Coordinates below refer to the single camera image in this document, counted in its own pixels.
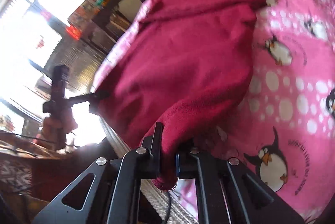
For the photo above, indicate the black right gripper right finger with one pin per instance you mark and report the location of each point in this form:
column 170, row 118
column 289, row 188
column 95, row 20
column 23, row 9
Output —
column 228, row 192

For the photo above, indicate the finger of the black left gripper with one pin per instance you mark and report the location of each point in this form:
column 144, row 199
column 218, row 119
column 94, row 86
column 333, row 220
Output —
column 107, row 191

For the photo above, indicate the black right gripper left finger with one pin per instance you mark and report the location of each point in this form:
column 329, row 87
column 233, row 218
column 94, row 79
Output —
column 93, row 99

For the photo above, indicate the dark wooden cabinet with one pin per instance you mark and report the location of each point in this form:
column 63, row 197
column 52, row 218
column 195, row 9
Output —
column 98, row 24

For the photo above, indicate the left hand gripping handle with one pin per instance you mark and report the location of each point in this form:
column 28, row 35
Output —
column 56, row 127

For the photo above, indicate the dark red fleece garment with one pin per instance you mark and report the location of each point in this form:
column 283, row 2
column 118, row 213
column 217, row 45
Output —
column 188, row 67

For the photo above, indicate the pink penguin blanket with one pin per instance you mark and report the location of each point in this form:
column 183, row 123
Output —
column 283, row 129

